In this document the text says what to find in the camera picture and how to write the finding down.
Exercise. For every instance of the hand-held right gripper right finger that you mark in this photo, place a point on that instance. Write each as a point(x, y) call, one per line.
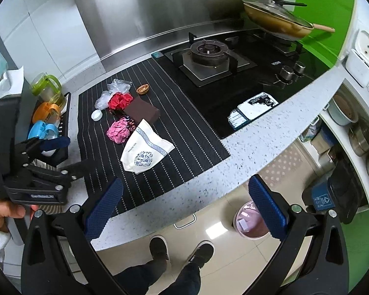
point(267, 212)

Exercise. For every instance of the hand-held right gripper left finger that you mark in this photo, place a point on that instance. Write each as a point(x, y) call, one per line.
point(104, 212)

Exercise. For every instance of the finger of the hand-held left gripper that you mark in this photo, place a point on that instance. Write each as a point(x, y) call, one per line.
point(80, 166)
point(57, 143)

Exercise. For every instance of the pink trash bin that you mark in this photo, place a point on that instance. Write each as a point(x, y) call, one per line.
point(247, 221)

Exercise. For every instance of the pink wrapper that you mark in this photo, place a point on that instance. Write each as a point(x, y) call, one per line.
point(118, 130)

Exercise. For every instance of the white paper bag blue print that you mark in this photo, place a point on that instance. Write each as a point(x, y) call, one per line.
point(141, 150)

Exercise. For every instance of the red wrapper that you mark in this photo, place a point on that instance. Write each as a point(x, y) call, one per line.
point(118, 101)

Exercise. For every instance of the clear plastic bag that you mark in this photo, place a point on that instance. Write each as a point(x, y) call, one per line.
point(120, 84)

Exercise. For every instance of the brown nut shell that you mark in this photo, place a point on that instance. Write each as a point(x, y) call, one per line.
point(142, 89)

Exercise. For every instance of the person's left hand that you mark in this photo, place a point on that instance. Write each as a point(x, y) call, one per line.
point(3, 215)

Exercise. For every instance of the white paper sheet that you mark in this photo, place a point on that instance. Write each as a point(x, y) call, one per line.
point(10, 81)

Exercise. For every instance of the white bottle cap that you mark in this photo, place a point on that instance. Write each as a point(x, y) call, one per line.
point(96, 115)

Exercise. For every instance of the pink dotted floor mat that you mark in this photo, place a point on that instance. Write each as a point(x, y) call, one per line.
point(283, 166)

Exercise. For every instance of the blue black pedal bin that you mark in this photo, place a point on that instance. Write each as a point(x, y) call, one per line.
point(323, 196)

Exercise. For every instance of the person's left shoe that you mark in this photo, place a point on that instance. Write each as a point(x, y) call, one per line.
point(159, 247)

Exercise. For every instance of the person's shoe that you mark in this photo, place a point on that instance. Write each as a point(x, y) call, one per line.
point(201, 253)
point(159, 247)

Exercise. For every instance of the dark patterned wrapper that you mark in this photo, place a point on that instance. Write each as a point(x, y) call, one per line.
point(131, 124)

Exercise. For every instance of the person's left leg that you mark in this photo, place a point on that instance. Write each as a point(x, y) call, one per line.
point(141, 279)

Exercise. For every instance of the person's leg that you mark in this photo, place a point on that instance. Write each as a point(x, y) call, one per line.
point(186, 279)
point(141, 279)

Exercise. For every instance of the person's right shoe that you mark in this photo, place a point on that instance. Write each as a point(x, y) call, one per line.
point(201, 253)

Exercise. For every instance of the brown rectangular box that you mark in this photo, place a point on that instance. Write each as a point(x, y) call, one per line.
point(141, 110)

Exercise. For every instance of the printed pouch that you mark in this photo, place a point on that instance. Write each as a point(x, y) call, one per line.
point(309, 134)

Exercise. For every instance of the beige box blue lid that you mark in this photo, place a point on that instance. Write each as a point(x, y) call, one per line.
point(323, 139)

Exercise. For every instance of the small blue white card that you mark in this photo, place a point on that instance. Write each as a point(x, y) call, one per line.
point(237, 120)

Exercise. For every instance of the black striped counter mat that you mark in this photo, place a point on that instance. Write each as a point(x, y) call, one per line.
point(178, 135)

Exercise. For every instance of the person's right leg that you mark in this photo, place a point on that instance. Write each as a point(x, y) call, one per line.
point(186, 279)

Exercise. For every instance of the large blue white card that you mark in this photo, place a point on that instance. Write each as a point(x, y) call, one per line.
point(256, 106)

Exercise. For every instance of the white shelf unit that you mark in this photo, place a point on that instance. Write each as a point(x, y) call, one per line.
point(336, 130)

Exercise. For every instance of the steel steamer pot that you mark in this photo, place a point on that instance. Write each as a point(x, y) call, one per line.
point(359, 141)

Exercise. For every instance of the pale blue basin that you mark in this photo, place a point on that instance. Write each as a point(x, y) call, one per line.
point(341, 113)

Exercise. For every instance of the black glass gas stove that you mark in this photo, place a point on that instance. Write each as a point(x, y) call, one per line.
point(203, 98)

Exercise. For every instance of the small teal pad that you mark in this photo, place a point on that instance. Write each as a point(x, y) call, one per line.
point(156, 55)

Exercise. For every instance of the metal stove knob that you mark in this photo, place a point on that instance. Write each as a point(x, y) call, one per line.
point(299, 67)
point(286, 74)

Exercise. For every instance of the black burner grate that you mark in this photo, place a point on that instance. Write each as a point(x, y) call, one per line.
point(207, 52)

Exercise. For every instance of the yellow pan with glass lid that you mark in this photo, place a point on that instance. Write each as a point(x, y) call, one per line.
point(279, 31)

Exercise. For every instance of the glass pan lid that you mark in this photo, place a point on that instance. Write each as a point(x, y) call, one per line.
point(273, 12)

